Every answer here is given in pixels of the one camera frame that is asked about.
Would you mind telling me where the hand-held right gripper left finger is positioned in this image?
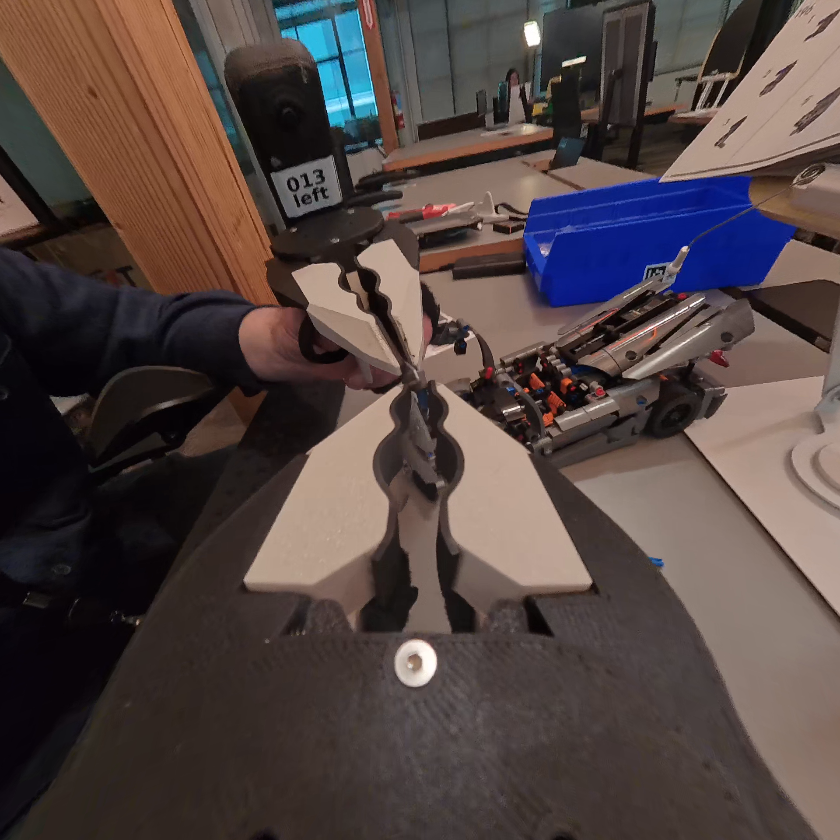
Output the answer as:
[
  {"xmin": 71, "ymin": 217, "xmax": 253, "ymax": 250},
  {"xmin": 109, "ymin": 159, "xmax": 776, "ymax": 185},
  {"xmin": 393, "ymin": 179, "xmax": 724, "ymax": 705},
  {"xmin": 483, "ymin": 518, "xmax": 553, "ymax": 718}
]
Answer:
[{"xmin": 243, "ymin": 387, "xmax": 421, "ymax": 634}]

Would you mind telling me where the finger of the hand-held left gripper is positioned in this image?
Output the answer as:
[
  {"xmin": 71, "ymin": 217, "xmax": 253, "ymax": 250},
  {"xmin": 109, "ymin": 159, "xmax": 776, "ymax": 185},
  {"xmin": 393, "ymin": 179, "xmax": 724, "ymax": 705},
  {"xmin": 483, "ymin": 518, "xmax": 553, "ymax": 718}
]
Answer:
[
  {"xmin": 289, "ymin": 261, "xmax": 408, "ymax": 378},
  {"xmin": 354, "ymin": 238, "xmax": 427, "ymax": 371}
]

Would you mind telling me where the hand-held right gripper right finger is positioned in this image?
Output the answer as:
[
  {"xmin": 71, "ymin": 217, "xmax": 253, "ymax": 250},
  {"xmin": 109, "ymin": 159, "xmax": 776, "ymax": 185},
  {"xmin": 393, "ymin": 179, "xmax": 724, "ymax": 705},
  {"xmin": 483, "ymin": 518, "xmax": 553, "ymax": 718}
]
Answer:
[{"xmin": 420, "ymin": 381, "xmax": 595, "ymax": 634}]

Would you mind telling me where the grey curved lego panel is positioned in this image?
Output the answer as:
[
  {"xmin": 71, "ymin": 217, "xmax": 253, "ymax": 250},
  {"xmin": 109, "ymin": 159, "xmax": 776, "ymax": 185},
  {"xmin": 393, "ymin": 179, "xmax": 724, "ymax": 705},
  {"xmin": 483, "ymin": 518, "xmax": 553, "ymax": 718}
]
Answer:
[{"xmin": 397, "ymin": 364, "xmax": 448, "ymax": 503}]

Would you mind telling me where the lego car model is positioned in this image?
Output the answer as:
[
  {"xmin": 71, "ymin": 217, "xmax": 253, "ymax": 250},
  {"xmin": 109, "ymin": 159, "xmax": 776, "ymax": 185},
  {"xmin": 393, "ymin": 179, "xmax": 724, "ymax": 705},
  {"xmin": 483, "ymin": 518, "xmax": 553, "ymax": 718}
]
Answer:
[{"xmin": 433, "ymin": 285, "xmax": 756, "ymax": 458}]

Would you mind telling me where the person's left forearm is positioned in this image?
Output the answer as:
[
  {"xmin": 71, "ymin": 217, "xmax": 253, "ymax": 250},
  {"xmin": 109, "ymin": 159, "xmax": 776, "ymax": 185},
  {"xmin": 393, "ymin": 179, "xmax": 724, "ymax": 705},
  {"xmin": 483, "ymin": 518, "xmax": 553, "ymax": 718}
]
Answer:
[{"xmin": 0, "ymin": 248, "xmax": 265, "ymax": 398}]

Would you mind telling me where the lego instruction booklet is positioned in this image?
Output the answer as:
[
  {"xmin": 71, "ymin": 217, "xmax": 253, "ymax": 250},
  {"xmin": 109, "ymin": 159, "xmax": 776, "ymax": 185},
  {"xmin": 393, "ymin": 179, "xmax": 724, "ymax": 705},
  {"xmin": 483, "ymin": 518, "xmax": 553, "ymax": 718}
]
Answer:
[{"xmin": 659, "ymin": 0, "xmax": 840, "ymax": 183}]

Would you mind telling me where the person's left hand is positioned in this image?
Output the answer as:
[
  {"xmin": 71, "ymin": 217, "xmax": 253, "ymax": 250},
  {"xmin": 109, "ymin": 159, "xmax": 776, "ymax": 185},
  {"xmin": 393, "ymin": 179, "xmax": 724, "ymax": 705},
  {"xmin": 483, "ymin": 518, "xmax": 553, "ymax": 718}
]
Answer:
[{"xmin": 238, "ymin": 305, "xmax": 435, "ymax": 395}]

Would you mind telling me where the window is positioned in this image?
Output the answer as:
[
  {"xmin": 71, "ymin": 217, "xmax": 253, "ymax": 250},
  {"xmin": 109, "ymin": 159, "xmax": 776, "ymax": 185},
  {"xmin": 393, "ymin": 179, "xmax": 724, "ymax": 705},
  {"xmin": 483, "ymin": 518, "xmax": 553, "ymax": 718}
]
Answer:
[{"xmin": 274, "ymin": 0, "xmax": 383, "ymax": 129}]

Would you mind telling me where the toy space shuttle model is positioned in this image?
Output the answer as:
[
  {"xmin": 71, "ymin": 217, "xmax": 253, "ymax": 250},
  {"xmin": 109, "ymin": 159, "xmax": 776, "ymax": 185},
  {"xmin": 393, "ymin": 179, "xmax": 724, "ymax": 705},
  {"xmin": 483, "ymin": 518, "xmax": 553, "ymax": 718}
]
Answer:
[{"xmin": 387, "ymin": 192, "xmax": 526, "ymax": 232}]

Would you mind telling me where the wooden desk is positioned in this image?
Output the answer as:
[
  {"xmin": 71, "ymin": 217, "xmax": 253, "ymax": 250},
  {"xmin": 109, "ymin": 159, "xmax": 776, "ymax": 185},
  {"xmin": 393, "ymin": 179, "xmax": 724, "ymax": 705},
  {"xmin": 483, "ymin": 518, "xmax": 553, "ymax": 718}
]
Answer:
[{"xmin": 382, "ymin": 123, "xmax": 555, "ymax": 173}]

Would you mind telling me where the black office chair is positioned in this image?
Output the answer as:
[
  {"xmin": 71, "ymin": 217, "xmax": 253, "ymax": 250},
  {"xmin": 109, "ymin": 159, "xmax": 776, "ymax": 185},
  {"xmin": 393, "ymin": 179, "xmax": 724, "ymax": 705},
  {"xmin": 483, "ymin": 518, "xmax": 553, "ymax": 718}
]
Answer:
[{"xmin": 85, "ymin": 365, "xmax": 227, "ymax": 475}]

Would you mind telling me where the blue storage bin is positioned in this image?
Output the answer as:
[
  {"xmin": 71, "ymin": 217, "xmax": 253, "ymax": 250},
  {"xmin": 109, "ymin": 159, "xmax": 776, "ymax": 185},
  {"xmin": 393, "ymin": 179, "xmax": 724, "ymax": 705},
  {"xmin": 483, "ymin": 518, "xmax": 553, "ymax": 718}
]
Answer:
[{"xmin": 523, "ymin": 174, "xmax": 798, "ymax": 308}]

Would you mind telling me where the white book stand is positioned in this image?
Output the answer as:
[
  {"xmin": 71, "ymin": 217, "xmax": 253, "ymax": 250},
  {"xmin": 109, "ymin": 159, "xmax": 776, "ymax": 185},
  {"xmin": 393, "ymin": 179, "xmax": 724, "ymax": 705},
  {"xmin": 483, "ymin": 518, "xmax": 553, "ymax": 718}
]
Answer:
[{"xmin": 686, "ymin": 164, "xmax": 840, "ymax": 618}]

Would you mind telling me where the person's dark clothing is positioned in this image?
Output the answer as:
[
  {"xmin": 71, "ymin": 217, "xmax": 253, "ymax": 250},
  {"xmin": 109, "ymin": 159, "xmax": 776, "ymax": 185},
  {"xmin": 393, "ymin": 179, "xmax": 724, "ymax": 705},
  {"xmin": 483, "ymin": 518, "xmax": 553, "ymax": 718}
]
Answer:
[{"xmin": 0, "ymin": 387, "xmax": 198, "ymax": 828}]

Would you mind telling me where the black computer monitor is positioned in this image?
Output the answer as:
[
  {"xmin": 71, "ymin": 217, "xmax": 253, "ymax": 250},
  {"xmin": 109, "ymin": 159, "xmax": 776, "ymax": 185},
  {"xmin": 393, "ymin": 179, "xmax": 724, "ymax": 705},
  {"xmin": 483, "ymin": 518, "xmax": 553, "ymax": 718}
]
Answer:
[{"xmin": 540, "ymin": 0, "xmax": 657, "ymax": 170}]

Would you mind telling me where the narrow wooden post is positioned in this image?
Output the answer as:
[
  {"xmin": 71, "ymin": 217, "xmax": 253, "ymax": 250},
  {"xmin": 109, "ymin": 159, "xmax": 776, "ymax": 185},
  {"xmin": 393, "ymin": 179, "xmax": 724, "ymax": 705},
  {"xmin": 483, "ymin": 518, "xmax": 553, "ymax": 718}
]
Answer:
[{"xmin": 360, "ymin": 0, "xmax": 400, "ymax": 153}]

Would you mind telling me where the wide wooden post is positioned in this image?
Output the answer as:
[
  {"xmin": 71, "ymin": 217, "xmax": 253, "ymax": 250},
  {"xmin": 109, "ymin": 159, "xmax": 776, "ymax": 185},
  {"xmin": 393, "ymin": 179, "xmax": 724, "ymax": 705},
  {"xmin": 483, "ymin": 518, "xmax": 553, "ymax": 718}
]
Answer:
[{"xmin": 0, "ymin": 0, "xmax": 277, "ymax": 308}]

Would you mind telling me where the thin wire with white tip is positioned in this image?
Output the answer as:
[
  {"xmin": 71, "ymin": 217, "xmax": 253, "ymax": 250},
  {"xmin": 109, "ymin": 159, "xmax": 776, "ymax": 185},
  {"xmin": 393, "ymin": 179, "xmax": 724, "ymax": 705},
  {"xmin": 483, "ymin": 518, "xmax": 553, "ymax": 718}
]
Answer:
[{"xmin": 668, "ymin": 167, "xmax": 828, "ymax": 280}]

